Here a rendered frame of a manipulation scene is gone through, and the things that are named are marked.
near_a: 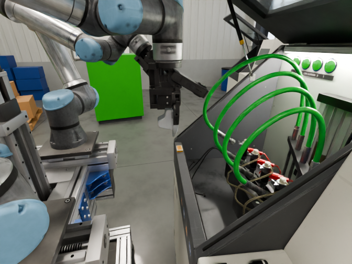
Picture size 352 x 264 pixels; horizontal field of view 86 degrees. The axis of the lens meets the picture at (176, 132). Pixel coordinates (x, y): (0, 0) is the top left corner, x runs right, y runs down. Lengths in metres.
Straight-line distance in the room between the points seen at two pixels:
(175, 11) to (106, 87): 3.47
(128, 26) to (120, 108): 3.63
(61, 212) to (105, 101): 3.43
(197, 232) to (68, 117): 0.67
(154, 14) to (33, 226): 0.42
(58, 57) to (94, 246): 0.78
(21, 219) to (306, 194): 0.51
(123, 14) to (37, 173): 0.65
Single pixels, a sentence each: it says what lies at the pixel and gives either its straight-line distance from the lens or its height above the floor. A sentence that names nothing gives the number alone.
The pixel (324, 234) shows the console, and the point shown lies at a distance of 0.53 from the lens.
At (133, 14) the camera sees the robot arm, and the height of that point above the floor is 1.50.
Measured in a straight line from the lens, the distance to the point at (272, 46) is 3.65.
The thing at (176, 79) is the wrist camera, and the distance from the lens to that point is 0.50.
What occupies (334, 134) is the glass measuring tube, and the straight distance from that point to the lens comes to 0.85.
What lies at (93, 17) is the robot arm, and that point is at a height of 1.50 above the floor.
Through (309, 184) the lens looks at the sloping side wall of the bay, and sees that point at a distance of 0.51.
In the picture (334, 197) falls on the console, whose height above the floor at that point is 1.17.
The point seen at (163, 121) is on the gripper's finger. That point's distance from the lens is 0.53.
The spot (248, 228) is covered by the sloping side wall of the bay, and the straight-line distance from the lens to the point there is 0.52.
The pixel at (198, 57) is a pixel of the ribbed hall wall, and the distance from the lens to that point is 7.51.
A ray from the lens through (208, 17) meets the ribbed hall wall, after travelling 7.65.
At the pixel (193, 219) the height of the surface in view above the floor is 0.95.
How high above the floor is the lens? 1.44
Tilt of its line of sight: 24 degrees down
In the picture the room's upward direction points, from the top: straight up
